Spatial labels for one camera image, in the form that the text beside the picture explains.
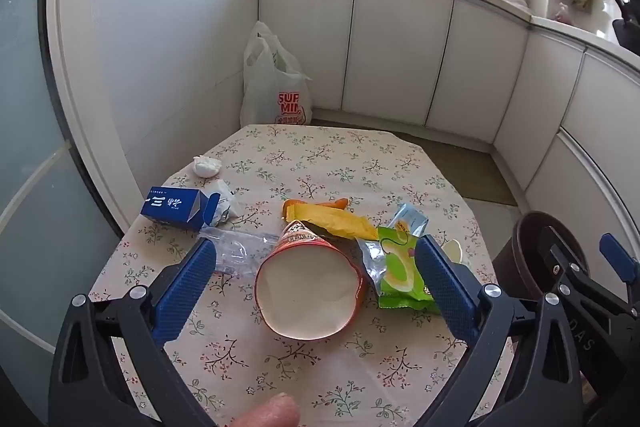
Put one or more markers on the white paper cup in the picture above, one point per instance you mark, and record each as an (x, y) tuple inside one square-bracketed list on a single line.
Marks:
[(456, 252)]

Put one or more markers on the brown floor mat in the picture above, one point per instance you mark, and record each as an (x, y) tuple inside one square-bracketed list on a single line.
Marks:
[(465, 167)]

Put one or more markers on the clear plastic bag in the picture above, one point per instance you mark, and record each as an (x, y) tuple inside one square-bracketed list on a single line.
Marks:
[(515, 2)]

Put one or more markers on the light blue wrapper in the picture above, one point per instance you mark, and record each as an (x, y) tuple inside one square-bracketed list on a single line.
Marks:
[(410, 219)]

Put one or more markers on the green snack packet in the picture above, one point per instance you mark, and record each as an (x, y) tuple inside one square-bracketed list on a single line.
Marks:
[(400, 277)]

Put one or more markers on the clear plastic wrapper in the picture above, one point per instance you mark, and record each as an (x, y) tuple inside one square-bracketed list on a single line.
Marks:
[(235, 252)]

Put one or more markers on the blue milk carton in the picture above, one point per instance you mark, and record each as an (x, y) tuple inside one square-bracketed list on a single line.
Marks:
[(170, 207)]

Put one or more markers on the frosted glass door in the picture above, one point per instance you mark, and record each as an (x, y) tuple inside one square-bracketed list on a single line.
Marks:
[(30, 157)]

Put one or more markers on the red instant noodle cup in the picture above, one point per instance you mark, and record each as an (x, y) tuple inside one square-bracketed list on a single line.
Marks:
[(310, 297)]

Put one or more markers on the brown trash bin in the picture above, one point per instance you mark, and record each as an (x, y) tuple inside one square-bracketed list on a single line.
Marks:
[(520, 267)]

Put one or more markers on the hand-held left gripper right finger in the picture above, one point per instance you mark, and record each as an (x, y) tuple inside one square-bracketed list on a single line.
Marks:
[(445, 287)]

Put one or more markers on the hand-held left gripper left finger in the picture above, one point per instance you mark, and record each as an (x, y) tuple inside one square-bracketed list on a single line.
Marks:
[(185, 292)]

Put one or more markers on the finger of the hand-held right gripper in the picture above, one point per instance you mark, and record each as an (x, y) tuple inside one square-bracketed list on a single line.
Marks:
[(570, 264), (617, 257)]

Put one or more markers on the floral tablecloth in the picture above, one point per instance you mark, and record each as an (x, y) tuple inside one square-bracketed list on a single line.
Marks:
[(325, 157)]

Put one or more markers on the white crumpled tissue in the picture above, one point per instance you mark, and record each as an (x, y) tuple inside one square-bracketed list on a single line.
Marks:
[(205, 167)]

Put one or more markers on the person's left hand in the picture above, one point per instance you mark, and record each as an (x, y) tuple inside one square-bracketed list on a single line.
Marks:
[(270, 413)]

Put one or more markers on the crumpled clear plastic wrap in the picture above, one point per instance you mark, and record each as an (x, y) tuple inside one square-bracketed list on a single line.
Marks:
[(229, 207)]

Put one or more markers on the yellow snack wrapper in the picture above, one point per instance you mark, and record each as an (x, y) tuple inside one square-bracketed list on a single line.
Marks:
[(335, 222)]

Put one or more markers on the white kitchen cabinet unit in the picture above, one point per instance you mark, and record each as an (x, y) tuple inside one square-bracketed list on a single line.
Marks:
[(400, 57)]

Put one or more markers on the white plastic shopping bag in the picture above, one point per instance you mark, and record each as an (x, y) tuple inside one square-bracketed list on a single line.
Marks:
[(272, 87)]

